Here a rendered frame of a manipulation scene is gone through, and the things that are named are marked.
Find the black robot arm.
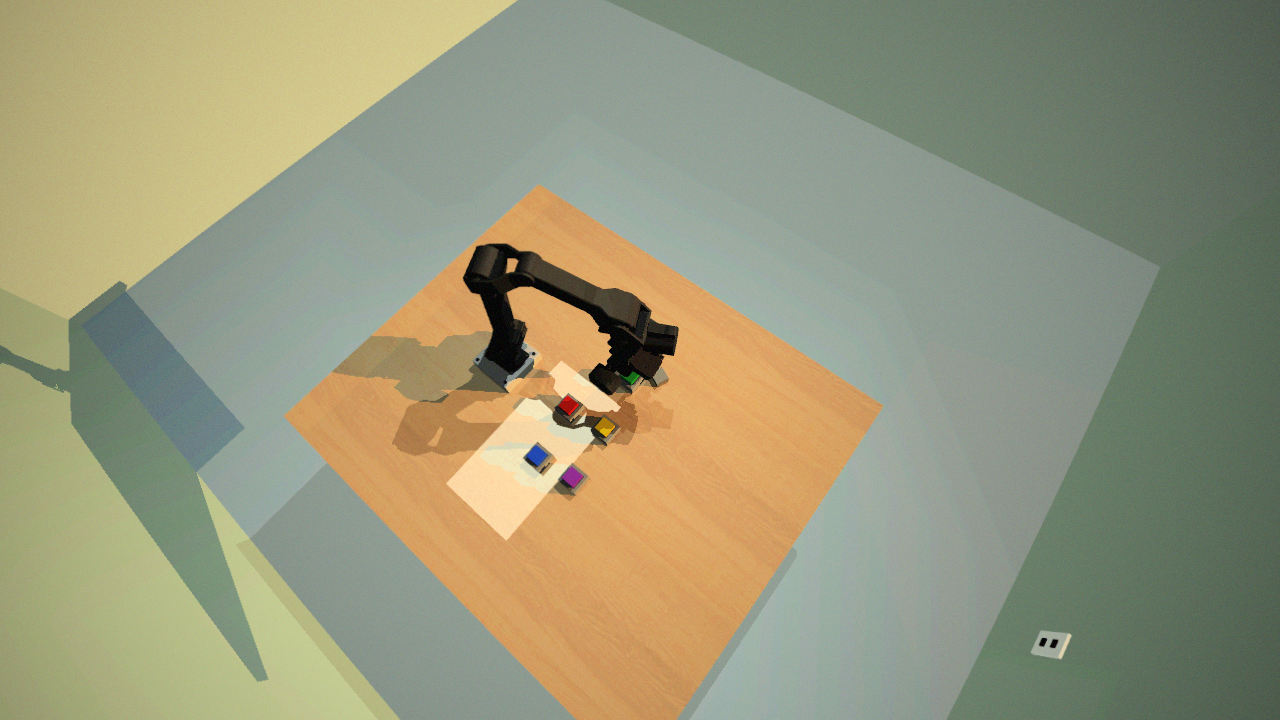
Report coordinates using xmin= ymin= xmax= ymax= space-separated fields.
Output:
xmin=463 ymin=243 xmax=678 ymax=380

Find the blue button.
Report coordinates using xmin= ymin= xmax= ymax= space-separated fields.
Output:
xmin=522 ymin=442 xmax=554 ymax=474

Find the green button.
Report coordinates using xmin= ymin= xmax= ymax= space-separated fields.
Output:
xmin=620 ymin=372 xmax=645 ymax=395

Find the purple button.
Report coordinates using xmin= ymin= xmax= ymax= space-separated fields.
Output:
xmin=558 ymin=462 xmax=590 ymax=496

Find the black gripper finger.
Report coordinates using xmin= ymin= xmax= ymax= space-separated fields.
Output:
xmin=607 ymin=355 xmax=632 ymax=377

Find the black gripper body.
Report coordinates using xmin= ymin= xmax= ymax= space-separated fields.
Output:
xmin=589 ymin=340 xmax=641 ymax=395

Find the red button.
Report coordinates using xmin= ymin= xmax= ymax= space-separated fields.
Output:
xmin=554 ymin=393 xmax=585 ymax=424

